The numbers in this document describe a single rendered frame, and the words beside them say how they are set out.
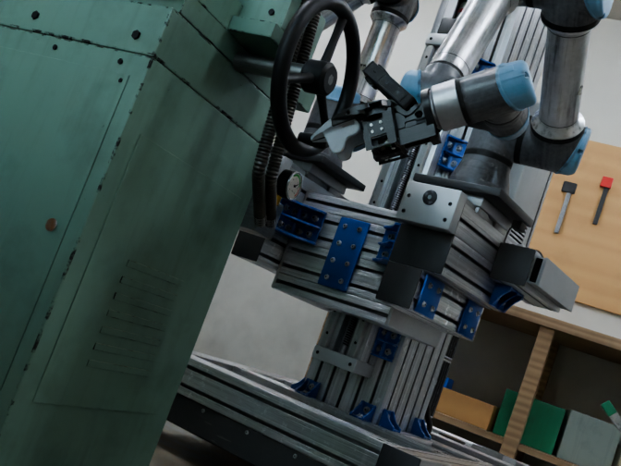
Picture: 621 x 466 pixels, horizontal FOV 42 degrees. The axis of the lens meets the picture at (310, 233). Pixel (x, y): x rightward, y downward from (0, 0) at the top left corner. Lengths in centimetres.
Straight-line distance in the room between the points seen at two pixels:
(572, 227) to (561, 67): 294
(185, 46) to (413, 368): 110
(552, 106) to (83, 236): 103
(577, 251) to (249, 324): 197
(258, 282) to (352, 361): 303
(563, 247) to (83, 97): 356
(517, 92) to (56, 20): 80
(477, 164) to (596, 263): 277
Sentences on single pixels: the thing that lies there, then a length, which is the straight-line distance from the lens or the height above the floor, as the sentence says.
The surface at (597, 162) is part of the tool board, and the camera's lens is 475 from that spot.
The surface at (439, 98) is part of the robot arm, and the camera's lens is 127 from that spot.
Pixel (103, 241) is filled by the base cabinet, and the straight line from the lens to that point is 134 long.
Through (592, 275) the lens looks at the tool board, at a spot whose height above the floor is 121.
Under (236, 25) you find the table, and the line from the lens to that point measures 149.
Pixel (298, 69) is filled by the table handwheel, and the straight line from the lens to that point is 145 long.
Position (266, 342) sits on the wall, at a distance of 491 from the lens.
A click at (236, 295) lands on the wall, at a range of 504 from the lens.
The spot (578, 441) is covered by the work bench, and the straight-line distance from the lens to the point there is 406.
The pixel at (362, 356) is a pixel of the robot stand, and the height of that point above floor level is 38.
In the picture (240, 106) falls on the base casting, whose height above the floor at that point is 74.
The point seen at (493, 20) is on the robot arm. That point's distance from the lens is 155.
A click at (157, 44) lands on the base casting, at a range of 135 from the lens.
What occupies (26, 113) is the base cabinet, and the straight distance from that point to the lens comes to 146.
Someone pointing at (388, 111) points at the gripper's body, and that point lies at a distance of 129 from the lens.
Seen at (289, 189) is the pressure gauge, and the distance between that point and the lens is 167.
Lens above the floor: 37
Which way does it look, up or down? 7 degrees up
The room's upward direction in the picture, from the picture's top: 20 degrees clockwise
